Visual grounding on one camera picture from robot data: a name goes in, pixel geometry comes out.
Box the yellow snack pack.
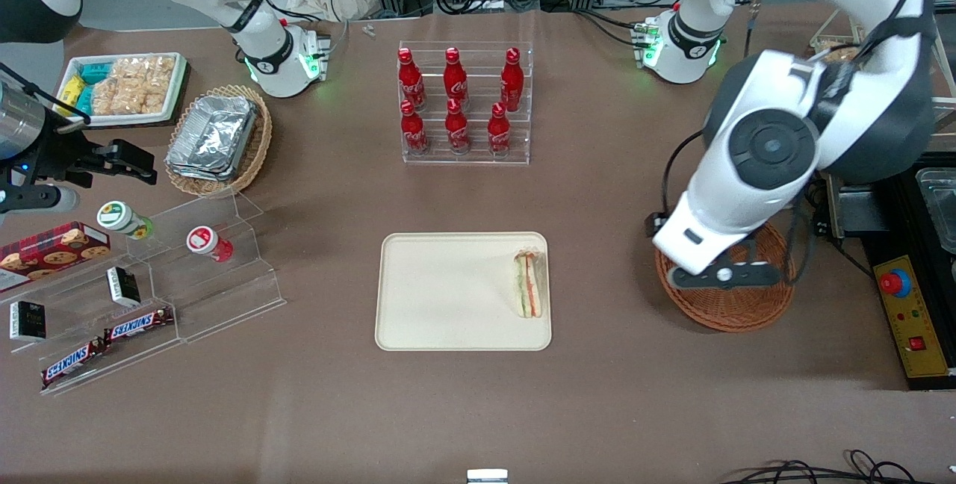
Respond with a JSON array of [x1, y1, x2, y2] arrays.
[[56, 74, 87, 108]]

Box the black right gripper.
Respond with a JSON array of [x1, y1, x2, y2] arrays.
[[0, 112, 159, 214]]

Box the clear acrylic step display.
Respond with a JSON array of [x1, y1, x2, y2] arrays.
[[0, 189, 287, 397]]

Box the stacked aluminium foil containers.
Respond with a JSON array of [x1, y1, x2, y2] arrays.
[[165, 95, 259, 183]]

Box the clear plastic container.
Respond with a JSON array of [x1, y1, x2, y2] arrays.
[[914, 167, 956, 237]]

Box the cream rectangular tray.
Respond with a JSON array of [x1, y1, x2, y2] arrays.
[[375, 232, 553, 352]]

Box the triangular sandwich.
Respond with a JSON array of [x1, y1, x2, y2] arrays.
[[512, 247, 544, 320]]

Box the white wire rack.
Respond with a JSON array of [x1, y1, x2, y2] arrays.
[[810, 7, 956, 115]]

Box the red lid drink bottle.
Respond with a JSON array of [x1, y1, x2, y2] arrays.
[[186, 226, 235, 263]]

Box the small black white box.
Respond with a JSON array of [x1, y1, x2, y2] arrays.
[[9, 301, 47, 342], [106, 266, 142, 308]]

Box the round brown wicker basket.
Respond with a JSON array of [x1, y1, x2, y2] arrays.
[[655, 220, 797, 333]]

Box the teal snack pack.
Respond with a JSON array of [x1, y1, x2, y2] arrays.
[[75, 61, 114, 116]]

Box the white rectangular snack tray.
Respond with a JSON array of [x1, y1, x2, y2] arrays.
[[54, 52, 189, 128]]

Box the red cola bottle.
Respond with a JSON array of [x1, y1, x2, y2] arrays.
[[398, 48, 427, 111], [500, 47, 525, 113], [444, 47, 469, 108], [487, 102, 513, 158], [445, 99, 471, 155], [400, 100, 431, 157]]

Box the green lid drink bottle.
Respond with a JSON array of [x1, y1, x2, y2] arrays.
[[96, 200, 155, 241]]

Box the black cables bundle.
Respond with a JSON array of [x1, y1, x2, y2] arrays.
[[719, 450, 921, 484]]

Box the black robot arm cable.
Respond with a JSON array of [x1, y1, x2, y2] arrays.
[[645, 129, 707, 239]]

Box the red chocolate cookie box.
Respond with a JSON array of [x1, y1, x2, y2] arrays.
[[0, 222, 112, 293]]

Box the rice cracker snack packs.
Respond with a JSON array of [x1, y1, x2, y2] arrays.
[[90, 55, 177, 117]]

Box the yellow black control box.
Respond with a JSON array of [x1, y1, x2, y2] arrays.
[[810, 152, 956, 392]]

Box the snickers chocolate bar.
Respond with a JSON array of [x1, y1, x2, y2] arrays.
[[40, 338, 108, 390], [102, 307, 176, 344]]

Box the clear acrylic bottle rack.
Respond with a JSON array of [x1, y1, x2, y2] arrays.
[[398, 40, 535, 166]]

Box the oval light wicker basket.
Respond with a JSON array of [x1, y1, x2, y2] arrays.
[[164, 84, 273, 198]]

